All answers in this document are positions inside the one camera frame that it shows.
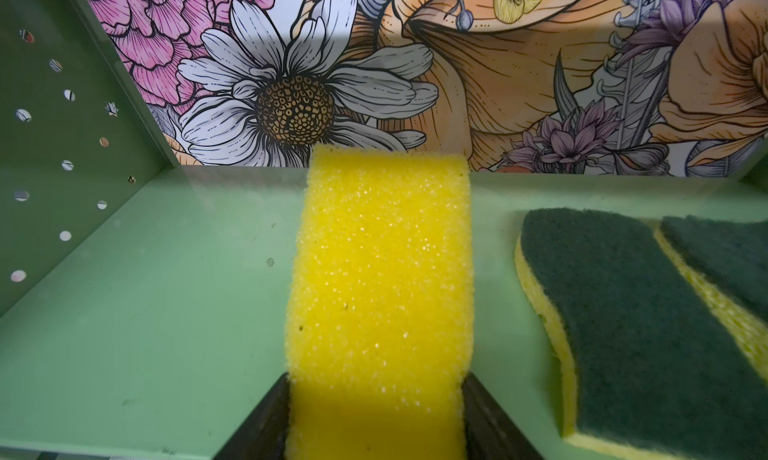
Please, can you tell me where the yellow sponge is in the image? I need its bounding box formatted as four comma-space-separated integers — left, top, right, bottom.
285, 147, 474, 459

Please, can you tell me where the dark green scouring sponge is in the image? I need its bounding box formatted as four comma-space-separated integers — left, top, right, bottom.
654, 216, 767, 379
515, 209, 767, 459

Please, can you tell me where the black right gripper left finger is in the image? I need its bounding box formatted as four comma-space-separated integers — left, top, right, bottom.
213, 373, 290, 460

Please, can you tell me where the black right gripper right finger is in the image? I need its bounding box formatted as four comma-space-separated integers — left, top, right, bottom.
462, 373, 543, 460

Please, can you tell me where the green metal shelf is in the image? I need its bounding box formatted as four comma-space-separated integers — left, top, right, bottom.
1, 0, 767, 459

